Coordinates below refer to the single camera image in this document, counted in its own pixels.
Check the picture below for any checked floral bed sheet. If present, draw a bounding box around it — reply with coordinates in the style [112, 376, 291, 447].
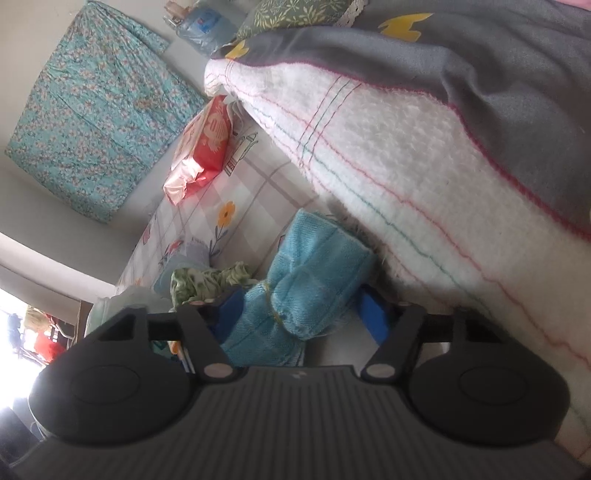
[115, 108, 398, 370]

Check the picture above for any blue water jug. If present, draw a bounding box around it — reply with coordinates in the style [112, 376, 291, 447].
[174, 0, 247, 57]

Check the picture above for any red wet wipes pack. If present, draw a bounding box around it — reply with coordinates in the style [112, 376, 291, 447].
[163, 95, 235, 206]

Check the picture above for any green leaf-print pillow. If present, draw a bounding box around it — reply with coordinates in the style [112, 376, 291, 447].
[235, 0, 366, 43]

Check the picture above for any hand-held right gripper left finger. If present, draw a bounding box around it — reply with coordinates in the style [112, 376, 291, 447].
[89, 285, 246, 385]

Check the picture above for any light blue knitted towel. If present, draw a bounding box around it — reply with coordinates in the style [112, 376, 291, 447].
[221, 208, 377, 366]

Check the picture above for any white plastic bag green print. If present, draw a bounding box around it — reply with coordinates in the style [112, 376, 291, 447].
[84, 284, 178, 342]

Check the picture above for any green floral cloth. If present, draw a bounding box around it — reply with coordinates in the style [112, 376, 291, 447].
[169, 261, 253, 309]

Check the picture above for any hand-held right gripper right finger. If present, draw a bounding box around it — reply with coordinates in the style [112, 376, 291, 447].
[359, 284, 505, 384]

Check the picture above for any white striped towel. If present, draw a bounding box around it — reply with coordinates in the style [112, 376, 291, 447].
[203, 59, 591, 418]

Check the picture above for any teal floral wall cloth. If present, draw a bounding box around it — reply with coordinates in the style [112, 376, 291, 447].
[4, 0, 209, 225]

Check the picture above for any red hanging garment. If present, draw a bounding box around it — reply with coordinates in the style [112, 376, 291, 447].
[28, 305, 71, 366]

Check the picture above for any grey blanket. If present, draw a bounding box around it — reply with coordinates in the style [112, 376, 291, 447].
[210, 11, 591, 241]

